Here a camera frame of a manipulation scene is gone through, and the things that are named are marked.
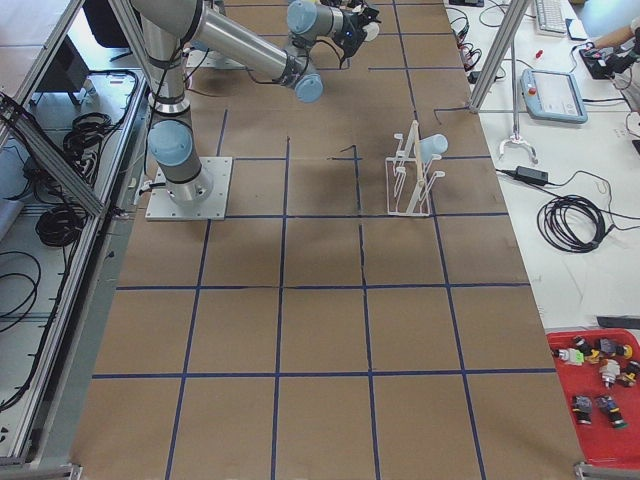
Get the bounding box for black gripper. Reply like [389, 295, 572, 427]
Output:
[342, 2, 380, 58]

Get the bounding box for white plastic cup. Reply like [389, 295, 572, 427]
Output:
[362, 22, 380, 42]

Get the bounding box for light blue plastic cup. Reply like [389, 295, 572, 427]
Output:
[419, 134, 449, 162]

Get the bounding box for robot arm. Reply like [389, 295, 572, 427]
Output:
[134, 1, 379, 215]

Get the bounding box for white keyboard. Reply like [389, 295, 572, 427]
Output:
[532, 0, 567, 37]

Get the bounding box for blue teach pendant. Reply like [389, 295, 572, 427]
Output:
[520, 68, 588, 124]

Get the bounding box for black power adapter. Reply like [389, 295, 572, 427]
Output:
[514, 166, 549, 186]

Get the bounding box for person in white shirt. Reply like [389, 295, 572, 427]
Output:
[581, 16, 639, 93]

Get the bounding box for red parts bin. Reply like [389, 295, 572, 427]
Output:
[547, 329, 639, 470]

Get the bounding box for white wire cup rack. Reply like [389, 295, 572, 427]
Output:
[384, 120, 445, 217]

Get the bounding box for aluminium frame post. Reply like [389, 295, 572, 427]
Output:
[468, 0, 530, 113]

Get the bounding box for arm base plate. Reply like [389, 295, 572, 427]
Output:
[145, 157, 233, 221]

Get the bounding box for coiled black cable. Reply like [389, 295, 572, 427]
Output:
[537, 194, 614, 254]

